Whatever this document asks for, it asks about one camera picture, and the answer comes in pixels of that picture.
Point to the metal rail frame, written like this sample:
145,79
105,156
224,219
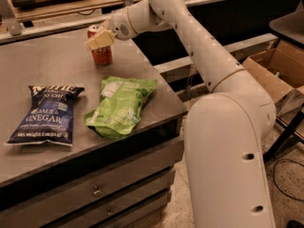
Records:
21,24

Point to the green chip bag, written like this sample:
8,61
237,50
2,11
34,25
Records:
120,107

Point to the red coke can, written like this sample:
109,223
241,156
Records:
102,56

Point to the cardboard box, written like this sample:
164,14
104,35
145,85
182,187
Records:
280,71

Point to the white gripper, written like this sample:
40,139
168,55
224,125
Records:
121,26

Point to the blue salt vinegar chip bag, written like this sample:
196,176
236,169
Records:
50,118

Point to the black stand leg frame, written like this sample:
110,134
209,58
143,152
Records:
289,136

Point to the grey drawer cabinet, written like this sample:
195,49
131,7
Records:
99,184

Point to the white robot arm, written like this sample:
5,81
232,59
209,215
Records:
223,130

